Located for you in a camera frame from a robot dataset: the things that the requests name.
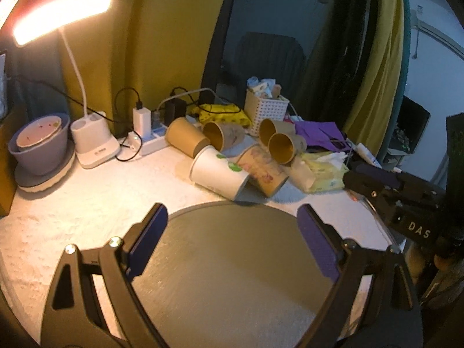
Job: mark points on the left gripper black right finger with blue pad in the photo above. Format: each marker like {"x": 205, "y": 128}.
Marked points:
{"x": 391, "y": 314}

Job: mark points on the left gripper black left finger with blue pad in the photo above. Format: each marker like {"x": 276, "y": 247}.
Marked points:
{"x": 73, "y": 316}

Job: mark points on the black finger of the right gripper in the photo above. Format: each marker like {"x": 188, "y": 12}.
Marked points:
{"x": 372, "y": 182}

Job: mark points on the white paper cup green dots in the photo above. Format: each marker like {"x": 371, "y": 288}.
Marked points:
{"x": 217, "y": 173}

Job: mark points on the brown cup front right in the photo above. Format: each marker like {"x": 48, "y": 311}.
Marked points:
{"x": 284, "y": 147}

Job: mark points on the brown cup rear right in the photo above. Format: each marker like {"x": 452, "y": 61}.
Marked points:
{"x": 269, "y": 127}

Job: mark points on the floral brown paper cup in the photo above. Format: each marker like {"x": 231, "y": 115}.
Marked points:
{"x": 265, "y": 173}

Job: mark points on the grey patterned paper cup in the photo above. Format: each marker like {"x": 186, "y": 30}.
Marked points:
{"x": 223, "y": 136}

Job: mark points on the plain brown paper cup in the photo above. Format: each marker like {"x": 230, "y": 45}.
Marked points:
{"x": 185, "y": 137}

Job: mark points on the yellow tissue pack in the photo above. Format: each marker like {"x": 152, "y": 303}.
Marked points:
{"x": 318, "y": 172}

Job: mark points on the purple cloth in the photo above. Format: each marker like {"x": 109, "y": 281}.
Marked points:
{"x": 322, "y": 134}

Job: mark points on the dark monitor screen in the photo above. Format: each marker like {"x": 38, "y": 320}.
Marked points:
{"x": 410, "y": 126}

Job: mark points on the white lace tablecloth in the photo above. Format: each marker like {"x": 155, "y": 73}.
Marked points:
{"x": 89, "y": 207}

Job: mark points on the white scalloped plate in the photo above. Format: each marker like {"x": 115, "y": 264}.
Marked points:
{"x": 31, "y": 183}

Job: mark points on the white perforated basket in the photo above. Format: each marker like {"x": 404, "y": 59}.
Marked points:
{"x": 258, "y": 108}

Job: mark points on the cardboard box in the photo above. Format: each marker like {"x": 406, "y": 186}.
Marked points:
{"x": 15, "y": 119}

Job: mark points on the round grey placemat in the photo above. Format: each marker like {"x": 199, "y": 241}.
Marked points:
{"x": 232, "y": 275}

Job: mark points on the purple bowl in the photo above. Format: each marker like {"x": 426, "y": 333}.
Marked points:
{"x": 45, "y": 157}

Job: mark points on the white desk lamp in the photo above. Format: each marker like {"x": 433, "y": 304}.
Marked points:
{"x": 94, "y": 143}

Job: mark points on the white power strip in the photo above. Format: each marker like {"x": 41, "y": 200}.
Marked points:
{"x": 147, "y": 146}

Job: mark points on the yellow patterned pouch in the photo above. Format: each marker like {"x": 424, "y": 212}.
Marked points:
{"x": 221, "y": 113}

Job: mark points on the pink inner bowl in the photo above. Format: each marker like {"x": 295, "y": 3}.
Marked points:
{"x": 38, "y": 131}

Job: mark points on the white USB charger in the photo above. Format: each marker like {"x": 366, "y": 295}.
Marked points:
{"x": 142, "y": 122}

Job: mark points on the black power adapter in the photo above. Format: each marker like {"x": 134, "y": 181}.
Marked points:
{"x": 174, "y": 109}

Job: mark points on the yellow curtain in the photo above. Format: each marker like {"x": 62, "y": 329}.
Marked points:
{"x": 337, "y": 60}

